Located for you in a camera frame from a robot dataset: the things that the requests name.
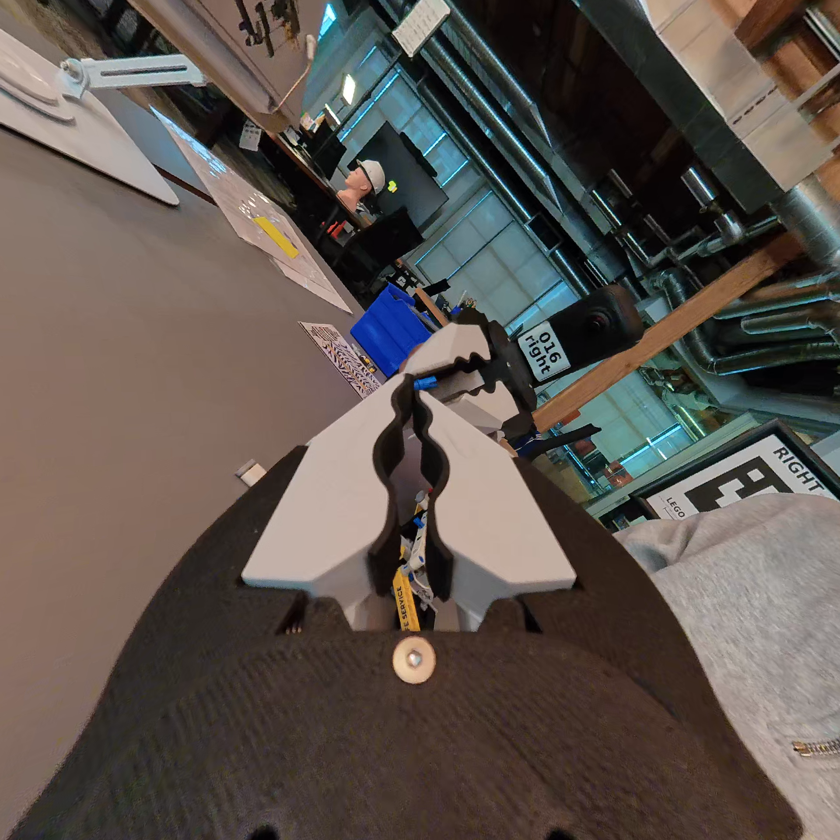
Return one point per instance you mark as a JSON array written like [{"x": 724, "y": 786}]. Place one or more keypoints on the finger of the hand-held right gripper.
[
  {"x": 472, "y": 394},
  {"x": 439, "y": 348}
]

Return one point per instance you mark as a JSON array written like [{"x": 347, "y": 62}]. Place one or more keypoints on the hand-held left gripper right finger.
[{"x": 505, "y": 525}]

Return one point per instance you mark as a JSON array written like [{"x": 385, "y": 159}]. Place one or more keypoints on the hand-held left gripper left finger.
[{"x": 321, "y": 518}]

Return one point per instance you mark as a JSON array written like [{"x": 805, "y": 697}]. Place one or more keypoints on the small lego subassembly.
[{"x": 425, "y": 382}]

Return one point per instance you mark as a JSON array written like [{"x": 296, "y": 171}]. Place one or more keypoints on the yellow black lego model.
[{"x": 403, "y": 590}]

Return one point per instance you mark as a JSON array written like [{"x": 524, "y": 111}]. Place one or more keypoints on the small white lego piece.
[{"x": 253, "y": 472}]

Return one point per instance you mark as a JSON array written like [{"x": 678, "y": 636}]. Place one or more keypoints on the lego instruction booklet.
[{"x": 275, "y": 65}]

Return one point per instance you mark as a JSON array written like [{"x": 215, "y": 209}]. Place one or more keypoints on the blue plastic bin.
[{"x": 387, "y": 328}]

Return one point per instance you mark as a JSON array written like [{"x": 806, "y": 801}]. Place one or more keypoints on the zebra striped sticker sheet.
[{"x": 341, "y": 358}]

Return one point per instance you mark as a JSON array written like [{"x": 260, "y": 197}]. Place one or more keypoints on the plain white paper sheet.
[{"x": 321, "y": 289}]

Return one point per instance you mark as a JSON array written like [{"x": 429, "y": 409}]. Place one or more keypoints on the cluster of round metal ducts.
[{"x": 754, "y": 341}]

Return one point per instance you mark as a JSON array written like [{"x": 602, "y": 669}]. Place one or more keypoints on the black monitor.
[{"x": 407, "y": 170}]

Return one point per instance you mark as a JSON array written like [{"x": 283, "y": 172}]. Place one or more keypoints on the mannequin head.
[{"x": 354, "y": 187}]

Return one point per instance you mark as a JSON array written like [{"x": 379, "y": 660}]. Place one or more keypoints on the white hard hat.
[{"x": 373, "y": 172}]

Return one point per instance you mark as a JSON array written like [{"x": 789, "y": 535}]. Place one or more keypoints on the yellow sticky note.
[{"x": 275, "y": 236}]

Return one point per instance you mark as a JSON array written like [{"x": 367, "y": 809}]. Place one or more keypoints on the framed black white marker poster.
[{"x": 741, "y": 485}]

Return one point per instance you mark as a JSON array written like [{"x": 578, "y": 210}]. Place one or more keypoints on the grey zip sweatshirt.
[{"x": 735, "y": 623}]

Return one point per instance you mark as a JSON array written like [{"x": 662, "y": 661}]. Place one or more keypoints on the laminated printed sheet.
[{"x": 216, "y": 177}]

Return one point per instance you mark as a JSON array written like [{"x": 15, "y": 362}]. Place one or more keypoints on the hanging white sign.
[{"x": 420, "y": 26}]

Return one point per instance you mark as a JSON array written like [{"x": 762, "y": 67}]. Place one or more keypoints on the white book stand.
[{"x": 79, "y": 138}]

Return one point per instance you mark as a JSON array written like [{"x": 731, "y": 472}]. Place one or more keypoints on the wooden support post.
[{"x": 689, "y": 308}]

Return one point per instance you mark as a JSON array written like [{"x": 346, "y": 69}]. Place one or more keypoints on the rectangular sheet metal duct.
[{"x": 709, "y": 79}]

